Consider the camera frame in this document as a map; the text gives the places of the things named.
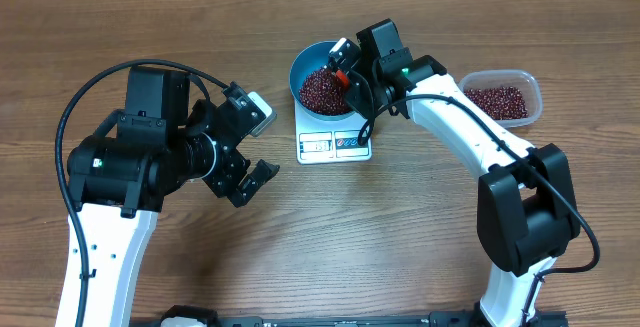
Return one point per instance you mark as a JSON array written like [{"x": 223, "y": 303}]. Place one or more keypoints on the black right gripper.
[{"x": 358, "y": 98}]

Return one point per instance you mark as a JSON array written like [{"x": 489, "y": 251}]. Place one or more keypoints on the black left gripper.
[{"x": 222, "y": 184}]

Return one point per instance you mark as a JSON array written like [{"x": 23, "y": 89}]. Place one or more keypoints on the red scoop blue handle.
[{"x": 343, "y": 80}]

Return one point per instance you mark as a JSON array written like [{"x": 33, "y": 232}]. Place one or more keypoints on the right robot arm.
[{"x": 526, "y": 209}]

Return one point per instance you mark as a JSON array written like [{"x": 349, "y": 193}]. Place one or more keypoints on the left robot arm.
[{"x": 116, "y": 248}]

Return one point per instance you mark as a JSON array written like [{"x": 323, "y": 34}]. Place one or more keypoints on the red beans in bowl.
[{"x": 322, "y": 92}]

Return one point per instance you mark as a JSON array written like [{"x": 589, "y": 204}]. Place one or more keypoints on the blue metal bowl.
[{"x": 309, "y": 60}]

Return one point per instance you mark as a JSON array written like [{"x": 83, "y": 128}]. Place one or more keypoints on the white digital kitchen scale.
[{"x": 324, "y": 139}]

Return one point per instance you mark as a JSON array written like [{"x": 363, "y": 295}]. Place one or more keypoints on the red beans pile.
[{"x": 500, "y": 103}]

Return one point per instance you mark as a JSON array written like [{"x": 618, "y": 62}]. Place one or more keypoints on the clear plastic container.
[{"x": 519, "y": 79}]

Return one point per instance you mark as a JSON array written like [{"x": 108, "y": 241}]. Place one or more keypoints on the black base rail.
[{"x": 194, "y": 316}]

